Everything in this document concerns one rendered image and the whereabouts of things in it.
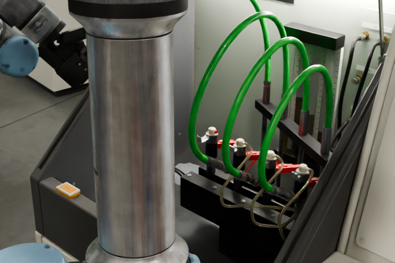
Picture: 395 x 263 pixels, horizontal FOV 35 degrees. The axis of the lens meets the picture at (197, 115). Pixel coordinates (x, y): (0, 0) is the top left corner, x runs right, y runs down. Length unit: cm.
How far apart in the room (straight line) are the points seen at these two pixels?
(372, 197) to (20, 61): 68
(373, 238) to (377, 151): 16
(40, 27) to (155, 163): 70
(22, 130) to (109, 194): 331
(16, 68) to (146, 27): 60
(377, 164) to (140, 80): 66
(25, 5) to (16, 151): 248
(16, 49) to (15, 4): 17
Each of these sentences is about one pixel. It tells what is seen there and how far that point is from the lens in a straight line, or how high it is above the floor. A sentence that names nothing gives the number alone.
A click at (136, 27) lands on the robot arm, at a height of 155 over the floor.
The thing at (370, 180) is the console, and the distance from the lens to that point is 119.
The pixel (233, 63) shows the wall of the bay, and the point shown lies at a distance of 166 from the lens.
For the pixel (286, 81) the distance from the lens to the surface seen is 141.
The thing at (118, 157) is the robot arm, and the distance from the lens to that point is 62.
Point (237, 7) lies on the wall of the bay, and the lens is 161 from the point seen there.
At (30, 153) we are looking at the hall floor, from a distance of 367.
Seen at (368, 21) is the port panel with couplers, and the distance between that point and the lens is 141.
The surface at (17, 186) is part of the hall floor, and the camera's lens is 337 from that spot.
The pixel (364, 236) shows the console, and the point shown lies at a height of 103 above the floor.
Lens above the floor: 171
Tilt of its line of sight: 25 degrees down
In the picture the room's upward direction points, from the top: 1 degrees clockwise
